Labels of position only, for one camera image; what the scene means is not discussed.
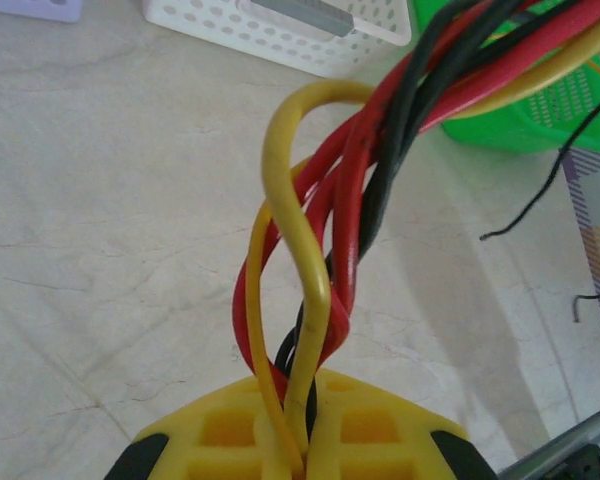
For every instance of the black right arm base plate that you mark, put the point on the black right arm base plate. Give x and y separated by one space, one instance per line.
585 465

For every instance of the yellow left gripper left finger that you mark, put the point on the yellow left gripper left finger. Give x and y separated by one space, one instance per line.
220 435

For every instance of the white perforated plastic basket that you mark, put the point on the white perforated plastic basket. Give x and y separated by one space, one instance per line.
205 30

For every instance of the green plastic mesh basket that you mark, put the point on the green plastic mesh basket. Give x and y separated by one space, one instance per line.
530 130

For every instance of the purple perforated plastic basket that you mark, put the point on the purple perforated plastic basket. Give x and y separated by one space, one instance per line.
30 10

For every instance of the aluminium frame rail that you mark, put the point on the aluminium frame rail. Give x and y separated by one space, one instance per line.
555 450

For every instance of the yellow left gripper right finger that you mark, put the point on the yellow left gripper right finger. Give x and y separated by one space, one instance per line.
370 430

